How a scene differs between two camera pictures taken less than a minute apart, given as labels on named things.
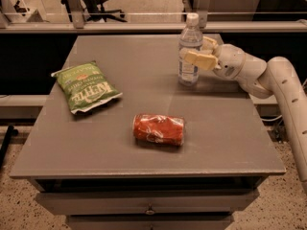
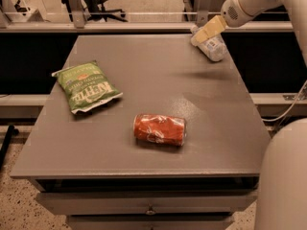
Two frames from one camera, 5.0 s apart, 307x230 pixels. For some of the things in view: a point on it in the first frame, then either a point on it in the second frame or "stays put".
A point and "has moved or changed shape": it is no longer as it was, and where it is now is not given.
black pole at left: [10, 132] stays put
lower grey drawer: [150, 221] stays put
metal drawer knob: [150, 211] stays put
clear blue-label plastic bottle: [190, 40] has moved or changed shape
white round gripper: [229, 62] to [230, 12]
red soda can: [165, 129] stays put
